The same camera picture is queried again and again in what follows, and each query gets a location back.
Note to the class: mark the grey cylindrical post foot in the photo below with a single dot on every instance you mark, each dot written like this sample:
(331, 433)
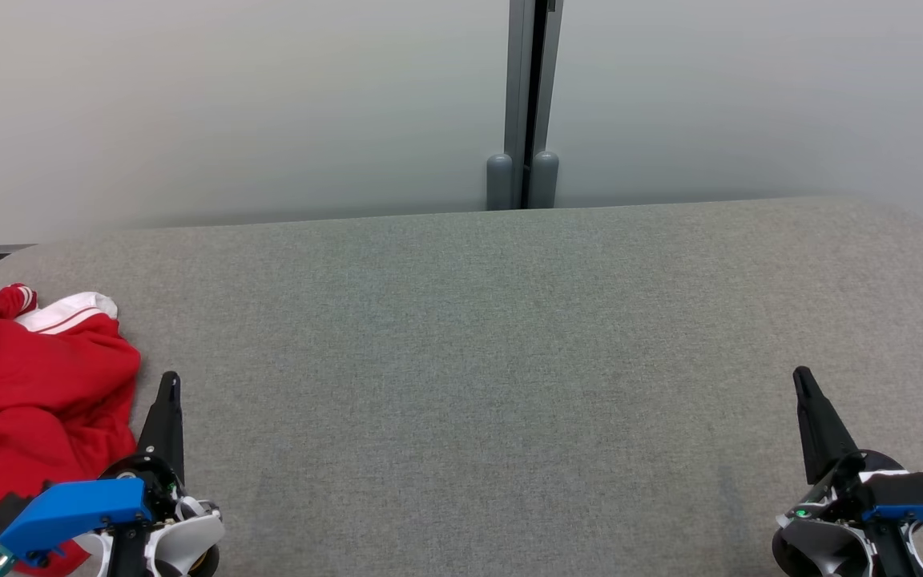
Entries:
(500, 184)
(545, 183)

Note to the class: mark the grey vertical door frame post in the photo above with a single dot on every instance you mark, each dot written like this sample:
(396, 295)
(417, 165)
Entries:
(519, 80)

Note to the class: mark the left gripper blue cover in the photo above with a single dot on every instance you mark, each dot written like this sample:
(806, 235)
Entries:
(77, 509)

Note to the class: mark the red white Bulls t-shirt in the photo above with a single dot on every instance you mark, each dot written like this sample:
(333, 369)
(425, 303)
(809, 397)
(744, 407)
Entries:
(45, 385)

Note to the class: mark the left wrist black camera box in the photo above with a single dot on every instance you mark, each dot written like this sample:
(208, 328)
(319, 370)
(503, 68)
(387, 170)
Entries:
(5, 513)

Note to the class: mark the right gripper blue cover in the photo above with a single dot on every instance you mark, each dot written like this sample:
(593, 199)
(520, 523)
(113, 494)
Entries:
(922, 509)

